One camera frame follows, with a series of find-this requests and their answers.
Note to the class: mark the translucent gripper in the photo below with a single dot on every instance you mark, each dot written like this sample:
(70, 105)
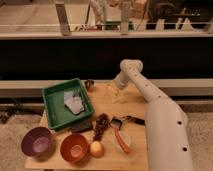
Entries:
(118, 96)

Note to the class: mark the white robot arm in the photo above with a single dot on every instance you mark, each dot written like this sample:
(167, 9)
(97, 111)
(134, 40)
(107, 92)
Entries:
(165, 122)

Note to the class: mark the green plastic tray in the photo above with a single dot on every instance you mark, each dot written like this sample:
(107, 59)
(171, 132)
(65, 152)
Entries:
(58, 115)

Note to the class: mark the dark red grape bunch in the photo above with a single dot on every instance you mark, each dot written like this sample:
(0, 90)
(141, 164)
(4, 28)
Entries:
(102, 123)

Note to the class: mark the small dark round object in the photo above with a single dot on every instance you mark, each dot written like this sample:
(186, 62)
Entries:
(89, 84)

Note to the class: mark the grey folded cloth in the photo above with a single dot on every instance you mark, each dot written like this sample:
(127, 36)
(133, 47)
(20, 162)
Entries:
(73, 103)

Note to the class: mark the yellow orange fruit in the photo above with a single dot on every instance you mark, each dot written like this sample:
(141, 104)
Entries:
(96, 149)

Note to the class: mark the orange bowl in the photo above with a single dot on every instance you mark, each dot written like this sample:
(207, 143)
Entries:
(74, 148)

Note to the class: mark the purple bowl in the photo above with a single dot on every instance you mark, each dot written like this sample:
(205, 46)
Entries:
(36, 142)

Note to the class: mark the orange handled peeler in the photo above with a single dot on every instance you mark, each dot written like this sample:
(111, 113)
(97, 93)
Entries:
(116, 126)

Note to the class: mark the black handled knife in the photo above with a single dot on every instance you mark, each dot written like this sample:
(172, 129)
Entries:
(128, 119)

